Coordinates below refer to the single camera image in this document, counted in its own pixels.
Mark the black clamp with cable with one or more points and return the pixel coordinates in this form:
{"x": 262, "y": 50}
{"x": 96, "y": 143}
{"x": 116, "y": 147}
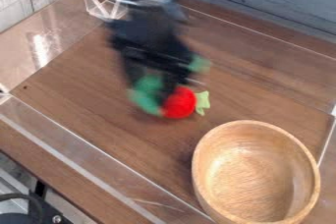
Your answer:
{"x": 28, "y": 209}

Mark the red plush tomato toy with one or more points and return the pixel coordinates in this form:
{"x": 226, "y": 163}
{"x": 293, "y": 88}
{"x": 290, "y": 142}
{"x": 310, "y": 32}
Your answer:
{"x": 184, "y": 102}

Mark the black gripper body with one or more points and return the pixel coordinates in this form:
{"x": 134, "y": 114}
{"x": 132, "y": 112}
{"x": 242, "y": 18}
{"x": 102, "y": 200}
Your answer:
{"x": 145, "y": 39}

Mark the clear acrylic front wall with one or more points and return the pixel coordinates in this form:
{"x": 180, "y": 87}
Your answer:
{"x": 114, "y": 177}

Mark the brown wooden bowl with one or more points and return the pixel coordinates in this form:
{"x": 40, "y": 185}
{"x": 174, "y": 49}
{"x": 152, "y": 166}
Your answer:
{"x": 254, "y": 175}

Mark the clear acrylic corner bracket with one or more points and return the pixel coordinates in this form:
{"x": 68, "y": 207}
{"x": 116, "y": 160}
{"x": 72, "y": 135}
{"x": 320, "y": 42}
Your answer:
{"x": 106, "y": 11}

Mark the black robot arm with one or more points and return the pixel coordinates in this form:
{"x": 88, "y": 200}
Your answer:
{"x": 168, "y": 5}

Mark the green rectangular block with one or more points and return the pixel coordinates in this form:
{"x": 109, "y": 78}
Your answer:
{"x": 145, "y": 93}

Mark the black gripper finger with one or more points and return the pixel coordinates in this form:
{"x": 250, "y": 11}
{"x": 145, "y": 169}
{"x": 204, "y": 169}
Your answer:
{"x": 173, "y": 75}
{"x": 134, "y": 70}

